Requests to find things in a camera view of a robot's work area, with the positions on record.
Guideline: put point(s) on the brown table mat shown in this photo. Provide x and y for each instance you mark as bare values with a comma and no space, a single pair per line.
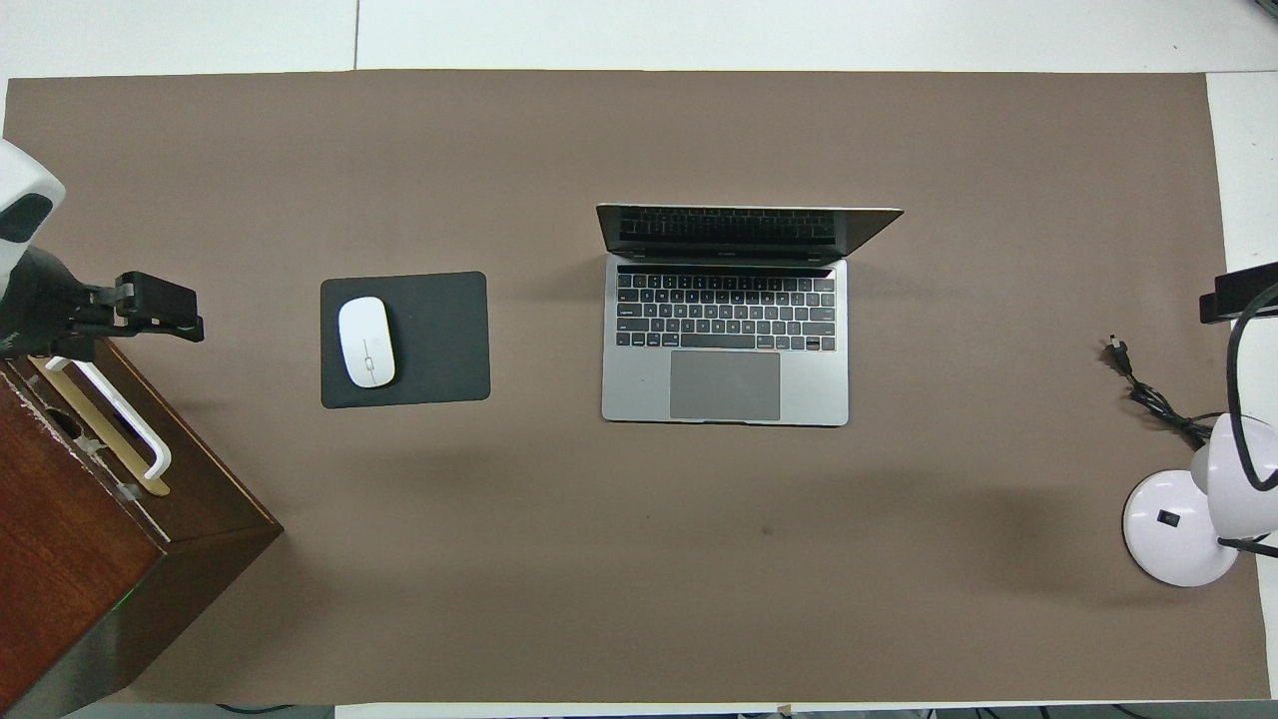
699,579

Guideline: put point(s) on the white computer mouse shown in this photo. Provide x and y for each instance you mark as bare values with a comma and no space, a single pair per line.
366,342

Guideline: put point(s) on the black mouse pad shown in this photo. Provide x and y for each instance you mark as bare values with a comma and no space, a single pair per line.
439,340

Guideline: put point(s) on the silver grey laptop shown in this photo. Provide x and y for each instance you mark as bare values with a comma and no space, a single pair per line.
639,384

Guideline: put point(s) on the dark brown wooden box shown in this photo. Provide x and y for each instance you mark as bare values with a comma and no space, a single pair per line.
80,559

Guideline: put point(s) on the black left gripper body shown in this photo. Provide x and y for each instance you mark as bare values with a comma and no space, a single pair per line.
50,310

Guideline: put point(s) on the white desk lamp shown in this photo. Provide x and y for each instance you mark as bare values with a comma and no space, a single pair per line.
1163,519

